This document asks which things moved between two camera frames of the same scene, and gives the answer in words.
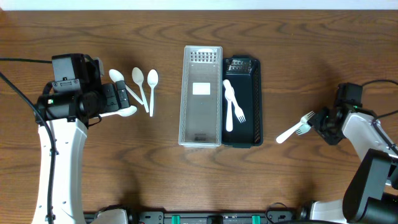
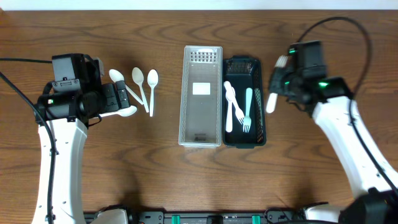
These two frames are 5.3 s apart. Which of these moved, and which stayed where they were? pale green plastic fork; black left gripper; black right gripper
Moved: pale green plastic fork; black right gripper
Stayed: black left gripper
